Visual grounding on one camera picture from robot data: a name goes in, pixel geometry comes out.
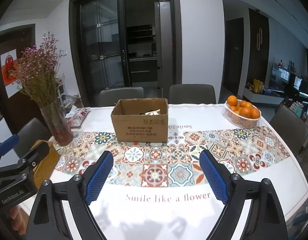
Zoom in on white television cabinet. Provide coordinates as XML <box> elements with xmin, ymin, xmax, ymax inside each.
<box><xmin>243</xmin><ymin>86</ymin><xmax>284</xmax><ymax>105</ymax></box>

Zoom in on white shelf rack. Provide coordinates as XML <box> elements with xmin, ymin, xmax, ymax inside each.
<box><xmin>56</xmin><ymin>80</ymin><xmax>79</xmax><ymax>105</ymax></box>

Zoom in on brown wooden stool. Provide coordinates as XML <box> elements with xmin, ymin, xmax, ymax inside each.
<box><xmin>31</xmin><ymin>140</ymin><xmax>60</xmax><ymax>183</ymax></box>

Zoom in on glass vase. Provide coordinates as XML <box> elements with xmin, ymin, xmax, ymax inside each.
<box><xmin>40</xmin><ymin>99</ymin><xmax>74</xmax><ymax>146</ymax></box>

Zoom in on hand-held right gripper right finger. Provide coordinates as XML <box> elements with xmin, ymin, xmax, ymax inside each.
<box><xmin>199</xmin><ymin>149</ymin><xmax>287</xmax><ymax>240</ymax></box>

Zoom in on grey refrigerator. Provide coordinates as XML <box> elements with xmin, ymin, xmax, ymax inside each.
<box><xmin>154</xmin><ymin>1</ymin><xmax>173</xmax><ymax>90</ymax></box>

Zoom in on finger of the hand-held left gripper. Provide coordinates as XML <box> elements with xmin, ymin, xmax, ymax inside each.
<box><xmin>17</xmin><ymin>142</ymin><xmax>50</xmax><ymax>174</ymax></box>
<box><xmin>0</xmin><ymin>134</ymin><xmax>20</xmax><ymax>168</ymax></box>

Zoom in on person's left hand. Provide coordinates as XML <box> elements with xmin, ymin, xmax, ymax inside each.
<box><xmin>8</xmin><ymin>204</ymin><xmax>27</xmax><ymax>236</ymax></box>

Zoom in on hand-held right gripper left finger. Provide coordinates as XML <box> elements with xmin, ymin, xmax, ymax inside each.
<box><xmin>26</xmin><ymin>151</ymin><xmax>114</xmax><ymax>240</ymax></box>

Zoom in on floral tissue pack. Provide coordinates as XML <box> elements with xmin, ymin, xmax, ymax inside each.
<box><xmin>65</xmin><ymin>107</ymin><xmax>91</xmax><ymax>128</ymax></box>

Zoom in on grey dining chair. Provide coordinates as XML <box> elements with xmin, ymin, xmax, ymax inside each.
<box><xmin>269</xmin><ymin>105</ymin><xmax>308</xmax><ymax>155</ymax></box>
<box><xmin>168</xmin><ymin>84</ymin><xmax>216</xmax><ymax>105</ymax></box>
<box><xmin>12</xmin><ymin>117</ymin><xmax>53</xmax><ymax>157</ymax></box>
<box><xmin>98</xmin><ymin>87</ymin><xmax>144</xmax><ymax>107</ymax></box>

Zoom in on dark sliding glass door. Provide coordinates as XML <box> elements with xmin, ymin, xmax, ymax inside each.
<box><xmin>69</xmin><ymin>0</ymin><xmax>182</xmax><ymax>105</ymax></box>

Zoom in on red paper door poster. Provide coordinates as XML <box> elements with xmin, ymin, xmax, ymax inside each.
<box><xmin>0</xmin><ymin>50</ymin><xmax>20</xmax><ymax>98</ymax></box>

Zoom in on pile of oranges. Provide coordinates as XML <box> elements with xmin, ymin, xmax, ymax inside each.
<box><xmin>226</xmin><ymin>95</ymin><xmax>261</xmax><ymax>119</ymax></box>

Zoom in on brown cardboard box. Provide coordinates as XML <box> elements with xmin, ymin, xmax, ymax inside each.
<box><xmin>110</xmin><ymin>98</ymin><xmax>169</xmax><ymax>143</ymax></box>

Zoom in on yellow box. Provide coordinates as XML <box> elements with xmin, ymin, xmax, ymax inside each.
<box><xmin>253</xmin><ymin>79</ymin><xmax>264</xmax><ymax>93</ymax></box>

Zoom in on television screen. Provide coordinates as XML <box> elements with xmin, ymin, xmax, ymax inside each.
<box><xmin>271</xmin><ymin>64</ymin><xmax>308</xmax><ymax>95</ymax></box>

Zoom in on tile pattern tablecloth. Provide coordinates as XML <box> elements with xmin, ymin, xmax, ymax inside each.
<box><xmin>20</xmin><ymin>104</ymin><xmax>308</xmax><ymax>240</ymax></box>

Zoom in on dark wooden cabinet door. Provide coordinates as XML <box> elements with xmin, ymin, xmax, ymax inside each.
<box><xmin>249</xmin><ymin>7</ymin><xmax>269</xmax><ymax>85</ymax></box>

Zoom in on dried purple flower bunch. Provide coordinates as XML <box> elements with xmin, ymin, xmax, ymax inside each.
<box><xmin>17</xmin><ymin>32</ymin><xmax>63</xmax><ymax>108</ymax></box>

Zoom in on white plastic fruit basket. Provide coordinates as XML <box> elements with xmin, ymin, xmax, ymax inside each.
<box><xmin>224</xmin><ymin>101</ymin><xmax>261</xmax><ymax>128</ymax></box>

